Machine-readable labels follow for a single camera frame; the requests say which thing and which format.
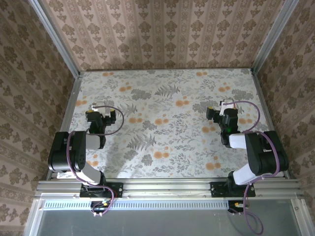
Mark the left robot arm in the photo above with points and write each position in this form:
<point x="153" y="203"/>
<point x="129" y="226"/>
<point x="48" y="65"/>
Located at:
<point x="64" y="152"/>

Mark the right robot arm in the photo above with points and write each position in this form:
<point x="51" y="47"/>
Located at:
<point x="268" y="157"/>

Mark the floral patterned table cover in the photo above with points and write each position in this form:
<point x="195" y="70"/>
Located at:
<point x="157" y="147"/>

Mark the grey metal panel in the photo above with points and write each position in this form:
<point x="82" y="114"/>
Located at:
<point x="160" y="223"/>

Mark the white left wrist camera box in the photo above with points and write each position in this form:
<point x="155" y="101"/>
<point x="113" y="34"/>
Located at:
<point x="97" y="105"/>

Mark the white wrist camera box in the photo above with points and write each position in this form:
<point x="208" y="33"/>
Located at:
<point x="97" y="105"/>
<point x="225" y="106"/>

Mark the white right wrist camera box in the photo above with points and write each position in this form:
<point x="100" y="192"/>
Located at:
<point x="225" y="106"/>

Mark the aluminium side rail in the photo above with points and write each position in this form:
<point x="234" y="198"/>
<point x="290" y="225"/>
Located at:
<point x="262" y="98"/>
<point x="71" y="103"/>

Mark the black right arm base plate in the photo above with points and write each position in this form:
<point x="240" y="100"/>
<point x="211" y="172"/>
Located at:
<point x="217" y="189"/>

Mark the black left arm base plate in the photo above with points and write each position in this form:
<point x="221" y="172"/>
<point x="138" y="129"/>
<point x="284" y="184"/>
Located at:
<point x="115" y="189"/>

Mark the aluminium frame post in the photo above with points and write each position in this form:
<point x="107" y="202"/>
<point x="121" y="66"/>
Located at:
<point x="57" y="39"/>
<point x="273" y="37"/>

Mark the long aluminium table rail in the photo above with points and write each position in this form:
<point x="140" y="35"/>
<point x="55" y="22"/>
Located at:
<point x="167" y="188"/>

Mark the aluminium frame rail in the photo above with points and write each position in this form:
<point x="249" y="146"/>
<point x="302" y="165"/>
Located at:
<point x="33" y="216"/>
<point x="301" y="216"/>

